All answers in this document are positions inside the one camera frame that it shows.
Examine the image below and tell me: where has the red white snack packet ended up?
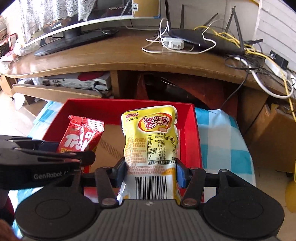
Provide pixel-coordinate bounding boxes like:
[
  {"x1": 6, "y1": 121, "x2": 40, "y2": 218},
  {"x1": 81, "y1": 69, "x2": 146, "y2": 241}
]
[{"x1": 57, "y1": 115, "x2": 105, "y2": 153}]

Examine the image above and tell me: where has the yellow sauce mango pouch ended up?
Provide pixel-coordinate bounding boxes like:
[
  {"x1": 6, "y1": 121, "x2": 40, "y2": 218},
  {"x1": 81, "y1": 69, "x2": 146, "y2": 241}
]
[{"x1": 117, "y1": 105, "x2": 181, "y2": 202}]

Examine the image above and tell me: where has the red cardboard box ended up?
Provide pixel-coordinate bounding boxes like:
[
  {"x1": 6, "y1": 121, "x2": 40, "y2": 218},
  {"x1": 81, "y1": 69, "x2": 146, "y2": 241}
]
[{"x1": 44, "y1": 99, "x2": 202, "y2": 202}]

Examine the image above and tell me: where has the blue white checkered tablecloth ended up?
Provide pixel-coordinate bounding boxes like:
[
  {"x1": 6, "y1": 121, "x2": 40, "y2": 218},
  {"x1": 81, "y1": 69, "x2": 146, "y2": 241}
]
[{"x1": 15, "y1": 100, "x2": 256, "y2": 240}]

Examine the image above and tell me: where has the silver av receiver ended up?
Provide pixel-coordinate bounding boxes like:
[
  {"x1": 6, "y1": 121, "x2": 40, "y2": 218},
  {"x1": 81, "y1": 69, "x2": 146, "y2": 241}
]
[{"x1": 41, "y1": 71, "x2": 111, "y2": 91}]

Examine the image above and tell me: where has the red bag under stand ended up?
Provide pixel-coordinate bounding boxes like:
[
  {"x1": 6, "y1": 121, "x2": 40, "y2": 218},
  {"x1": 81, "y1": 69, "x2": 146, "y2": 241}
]
[{"x1": 134, "y1": 72, "x2": 238, "y2": 117}]

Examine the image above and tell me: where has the brown cardboard box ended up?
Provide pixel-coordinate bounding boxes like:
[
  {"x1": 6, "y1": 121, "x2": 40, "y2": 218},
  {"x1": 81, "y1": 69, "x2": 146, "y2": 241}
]
[{"x1": 244, "y1": 104, "x2": 295, "y2": 173}]

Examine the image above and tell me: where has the flat screen television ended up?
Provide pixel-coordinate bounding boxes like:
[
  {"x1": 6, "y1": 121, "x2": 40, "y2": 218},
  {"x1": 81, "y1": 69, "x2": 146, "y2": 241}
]
[{"x1": 23, "y1": 1, "x2": 133, "y2": 56}]

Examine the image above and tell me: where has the wooden tv stand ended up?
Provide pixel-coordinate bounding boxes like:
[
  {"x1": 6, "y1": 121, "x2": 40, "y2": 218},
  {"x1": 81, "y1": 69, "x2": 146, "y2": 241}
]
[{"x1": 0, "y1": 27, "x2": 296, "y2": 140}]

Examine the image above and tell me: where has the white power adapter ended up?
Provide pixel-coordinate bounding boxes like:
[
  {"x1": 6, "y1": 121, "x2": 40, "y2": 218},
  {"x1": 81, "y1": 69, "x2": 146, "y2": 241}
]
[{"x1": 162, "y1": 37, "x2": 185, "y2": 50}]

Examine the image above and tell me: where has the white lace cloth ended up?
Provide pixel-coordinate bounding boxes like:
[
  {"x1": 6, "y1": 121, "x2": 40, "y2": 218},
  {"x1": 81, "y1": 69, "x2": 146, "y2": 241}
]
[{"x1": 15, "y1": 0, "x2": 96, "y2": 43}]

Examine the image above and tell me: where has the black wifi router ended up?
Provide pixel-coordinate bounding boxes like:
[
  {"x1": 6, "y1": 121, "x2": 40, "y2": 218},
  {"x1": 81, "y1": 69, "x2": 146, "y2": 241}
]
[{"x1": 168, "y1": 6, "x2": 263, "y2": 56}]

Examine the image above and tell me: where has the white power strip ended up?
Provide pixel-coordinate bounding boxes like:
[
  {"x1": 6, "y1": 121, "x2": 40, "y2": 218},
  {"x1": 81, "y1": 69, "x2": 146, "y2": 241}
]
[{"x1": 264, "y1": 59, "x2": 295, "y2": 88}]

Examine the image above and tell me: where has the thick white cable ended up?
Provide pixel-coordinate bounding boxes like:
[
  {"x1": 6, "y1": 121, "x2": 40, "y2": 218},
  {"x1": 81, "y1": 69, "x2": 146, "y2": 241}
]
[{"x1": 233, "y1": 56, "x2": 295, "y2": 100}]

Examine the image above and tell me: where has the black power cable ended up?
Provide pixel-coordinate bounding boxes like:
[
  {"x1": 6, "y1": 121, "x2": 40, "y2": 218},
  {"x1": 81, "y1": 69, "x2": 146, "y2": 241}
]
[{"x1": 219, "y1": 39, "x2": 266, "y2": 110}]

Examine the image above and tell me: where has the white adapter cable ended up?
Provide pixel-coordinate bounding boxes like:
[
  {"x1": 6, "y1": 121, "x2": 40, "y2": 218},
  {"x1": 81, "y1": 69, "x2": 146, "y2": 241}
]
[{"x1": 141, "y1": 17, "x2": 218, "y2": 55}]

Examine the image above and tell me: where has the yellow network cable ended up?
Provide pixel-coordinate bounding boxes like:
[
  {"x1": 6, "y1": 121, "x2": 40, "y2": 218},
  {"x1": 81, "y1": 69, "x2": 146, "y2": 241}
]
[{"x1": 194, "y1": 24, "x2": 296, "y2": 183}]

